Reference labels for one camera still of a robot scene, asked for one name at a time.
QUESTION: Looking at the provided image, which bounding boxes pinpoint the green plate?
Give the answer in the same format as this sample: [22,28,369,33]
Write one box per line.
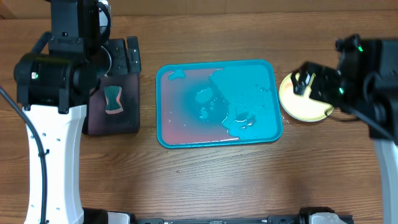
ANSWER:
[279,73,334,122]

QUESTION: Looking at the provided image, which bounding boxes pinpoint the green and pink sponge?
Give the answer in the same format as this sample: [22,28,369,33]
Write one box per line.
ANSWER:
[104,86,123,114]

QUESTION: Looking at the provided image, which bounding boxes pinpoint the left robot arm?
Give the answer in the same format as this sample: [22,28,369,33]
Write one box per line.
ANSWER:
[11,0,141,224]

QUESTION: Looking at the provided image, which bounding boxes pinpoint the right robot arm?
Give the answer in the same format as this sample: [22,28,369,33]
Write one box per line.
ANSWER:
[291,34,397,223]

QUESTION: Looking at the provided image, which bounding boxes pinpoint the black rectangular tray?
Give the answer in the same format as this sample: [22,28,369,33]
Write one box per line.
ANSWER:
[82,73,140,136]

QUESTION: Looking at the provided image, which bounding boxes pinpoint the teal serving tray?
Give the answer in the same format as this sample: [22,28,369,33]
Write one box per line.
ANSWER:
[155,59,283,149]

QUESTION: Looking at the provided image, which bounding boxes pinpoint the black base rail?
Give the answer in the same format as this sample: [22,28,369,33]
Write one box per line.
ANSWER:
[83,207,354,224]

